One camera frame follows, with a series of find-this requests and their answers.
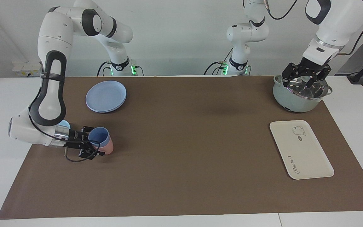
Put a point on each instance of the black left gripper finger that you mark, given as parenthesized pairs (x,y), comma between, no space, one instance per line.
(321,74)
(290,72)

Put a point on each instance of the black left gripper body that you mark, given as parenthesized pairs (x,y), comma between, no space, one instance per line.
(310,66)

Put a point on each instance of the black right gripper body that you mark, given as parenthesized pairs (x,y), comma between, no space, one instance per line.
(76,138)

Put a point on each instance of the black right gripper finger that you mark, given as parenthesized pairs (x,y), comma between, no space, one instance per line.
(87,129)
(88,152)

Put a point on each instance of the blue plastic cup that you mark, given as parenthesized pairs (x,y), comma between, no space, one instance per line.
(99,135)

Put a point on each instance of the pink plastic cup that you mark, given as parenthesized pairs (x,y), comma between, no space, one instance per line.
(108,147)

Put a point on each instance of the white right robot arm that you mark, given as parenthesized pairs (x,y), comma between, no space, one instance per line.
(52,94)

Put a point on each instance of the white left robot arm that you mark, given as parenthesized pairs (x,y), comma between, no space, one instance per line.
(339,22)

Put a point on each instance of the cream tray with bear print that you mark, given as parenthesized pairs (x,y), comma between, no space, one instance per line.
(301,151)

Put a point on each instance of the light blue bowl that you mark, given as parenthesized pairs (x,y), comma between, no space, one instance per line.
(66,124)

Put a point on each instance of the glass pot lid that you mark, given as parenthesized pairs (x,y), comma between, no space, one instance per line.
(301,91)

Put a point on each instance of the pale green cooking pot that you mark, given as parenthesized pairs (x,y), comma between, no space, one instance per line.
(291,102)

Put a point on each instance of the blue plastic plate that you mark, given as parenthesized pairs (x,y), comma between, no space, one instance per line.
(106,96)

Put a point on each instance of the brown table mat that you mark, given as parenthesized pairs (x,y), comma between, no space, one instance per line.
(181,157)

